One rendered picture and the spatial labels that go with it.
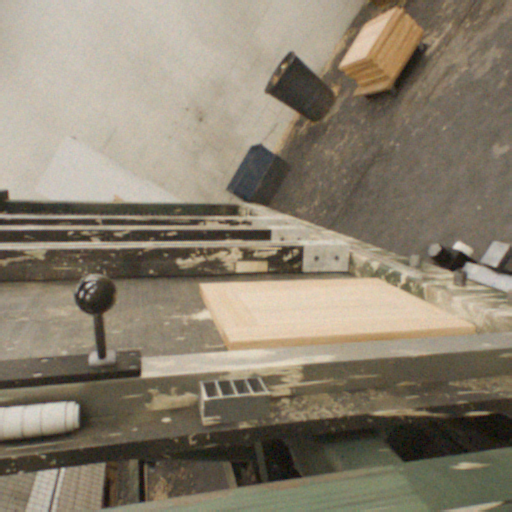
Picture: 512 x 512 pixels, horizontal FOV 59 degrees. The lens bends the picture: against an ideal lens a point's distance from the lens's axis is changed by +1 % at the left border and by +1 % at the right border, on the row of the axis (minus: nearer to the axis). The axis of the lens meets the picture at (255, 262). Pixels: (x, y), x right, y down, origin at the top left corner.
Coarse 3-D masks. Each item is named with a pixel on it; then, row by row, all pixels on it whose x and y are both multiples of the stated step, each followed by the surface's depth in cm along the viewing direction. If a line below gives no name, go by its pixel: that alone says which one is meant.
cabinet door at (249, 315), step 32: (224, 288) 90; (256, 288) 90; (288, 288) 92; (320, 288) 93; (352, 288) 94; (384, 288) 94; (224, 320) 71; (256, 320) 73; (288, 320) 74; (320, 320) 74; (352, 320) 74; (384, 320) 74; (416, 320) 75; (448, 320) 76
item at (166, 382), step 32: (224, 352) 54; (256, 352) 55; (288, 352) 55; (320, 352) 56; (352, 352) 56; (384, 352) 56; (416, 352) 57; (448, 352) 57; (480, 352) 59; (64, 384) 46; (96, 384) 46; (128, 384) 47; (160, 384) 48; (192, 384) 49; (288, 384) 52; (320, 384) 53; (352, 384) 55; (384, 384) 56; (96, 416) 47
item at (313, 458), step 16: (336, 432) 52; (352, 432) 52; (368, 432) 52; (304, 448) 55; (320, 448) 50; (336, 448) 49; (352, 448) 49; (368, 448) 50; (384, 448) 50; (304, 464) 55; (320, 464) 50; (336, 464) 47; (352, 464) 47; (368, 464) 47; (384, 464) 47
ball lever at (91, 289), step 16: (80, 288) 40; (96, 288) 40; (112, 288) 41; (80, 304) 40; (96, 304) 40; (112, 304) 41; (96, 320) 43; (96, 336) 45; (96, 352) 48; (112, 352) 48
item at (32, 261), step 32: (0, 256) 94; (32, 256) 96; (64, 256) 98; (96, 256) 99; (128, 256) 101; (160, 256) 103; (192, 256) 105; (224, 256) 107; (256, 256) 109; (288, 256) 111; (320, 256) 113
